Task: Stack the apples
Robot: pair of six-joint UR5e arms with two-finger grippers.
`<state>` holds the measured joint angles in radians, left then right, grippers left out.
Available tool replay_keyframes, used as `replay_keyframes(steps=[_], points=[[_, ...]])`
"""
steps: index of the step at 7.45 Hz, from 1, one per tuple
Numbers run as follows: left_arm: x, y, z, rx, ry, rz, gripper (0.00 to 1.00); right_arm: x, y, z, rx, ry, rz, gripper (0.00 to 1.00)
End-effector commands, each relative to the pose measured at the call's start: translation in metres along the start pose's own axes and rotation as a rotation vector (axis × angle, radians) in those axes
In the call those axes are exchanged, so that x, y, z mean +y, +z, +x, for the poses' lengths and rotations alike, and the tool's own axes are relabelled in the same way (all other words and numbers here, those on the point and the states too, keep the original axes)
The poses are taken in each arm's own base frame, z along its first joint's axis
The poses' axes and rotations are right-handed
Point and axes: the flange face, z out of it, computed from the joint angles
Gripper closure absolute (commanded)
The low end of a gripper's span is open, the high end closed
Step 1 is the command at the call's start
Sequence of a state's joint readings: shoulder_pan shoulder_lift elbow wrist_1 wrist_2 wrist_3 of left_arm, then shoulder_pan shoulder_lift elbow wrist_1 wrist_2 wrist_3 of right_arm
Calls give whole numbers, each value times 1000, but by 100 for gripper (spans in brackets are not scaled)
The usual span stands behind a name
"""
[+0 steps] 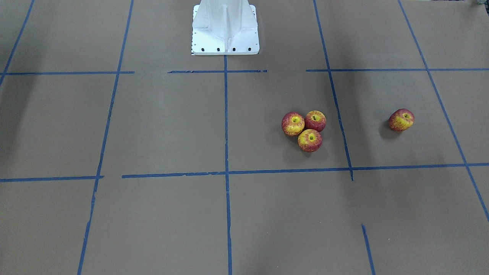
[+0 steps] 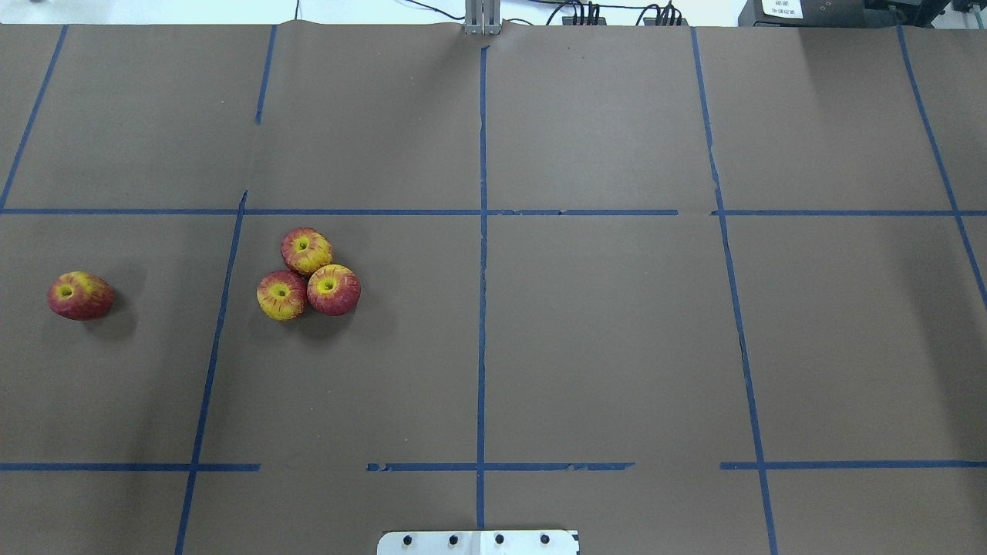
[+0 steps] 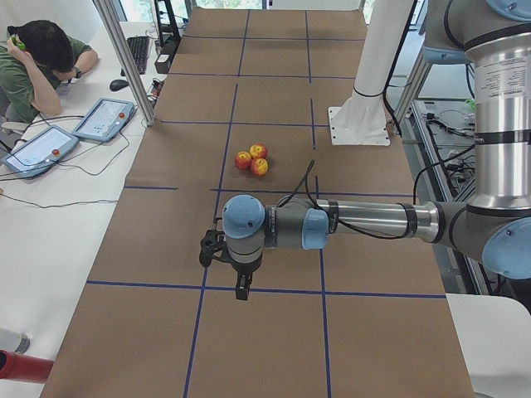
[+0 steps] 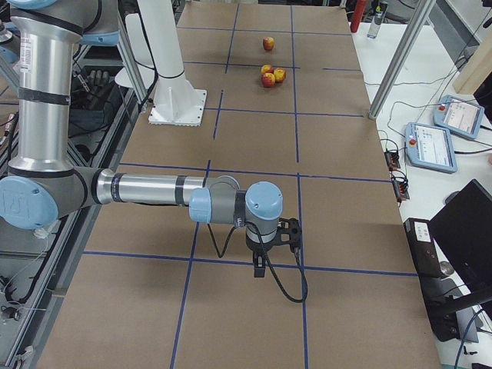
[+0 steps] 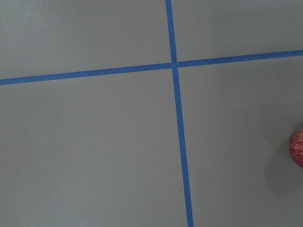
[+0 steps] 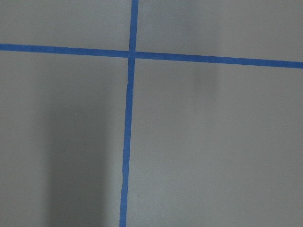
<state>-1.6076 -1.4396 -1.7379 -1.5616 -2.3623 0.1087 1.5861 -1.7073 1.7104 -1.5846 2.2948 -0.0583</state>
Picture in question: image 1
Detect lone red yellow apple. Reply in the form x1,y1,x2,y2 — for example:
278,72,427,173
388,108,415,132

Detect front red yellow apple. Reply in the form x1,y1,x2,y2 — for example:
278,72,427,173
298,129,323,153

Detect back red yellow apple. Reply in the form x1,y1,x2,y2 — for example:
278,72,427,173
304,111,327,132

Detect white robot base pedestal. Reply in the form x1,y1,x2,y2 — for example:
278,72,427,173
191,0,260,55

